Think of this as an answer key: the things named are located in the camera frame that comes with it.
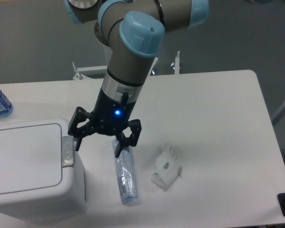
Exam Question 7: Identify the crushed clear plastic bottle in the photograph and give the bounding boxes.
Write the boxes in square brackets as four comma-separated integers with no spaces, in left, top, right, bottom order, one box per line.
[112,139,139,207]

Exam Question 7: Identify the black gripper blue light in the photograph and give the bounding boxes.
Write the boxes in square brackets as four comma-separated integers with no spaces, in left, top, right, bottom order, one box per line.
[67,89,142,158]

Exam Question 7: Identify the crumpled white paper wrapper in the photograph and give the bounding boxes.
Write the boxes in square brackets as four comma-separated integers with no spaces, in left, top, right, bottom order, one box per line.
[151,142,183,191]

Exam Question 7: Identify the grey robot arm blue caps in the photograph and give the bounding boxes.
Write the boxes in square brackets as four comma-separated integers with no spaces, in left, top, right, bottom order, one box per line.
[65,0,209,157]

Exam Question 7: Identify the white push-button trash can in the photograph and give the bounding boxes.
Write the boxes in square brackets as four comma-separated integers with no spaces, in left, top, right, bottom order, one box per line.
[0,118,87,223]

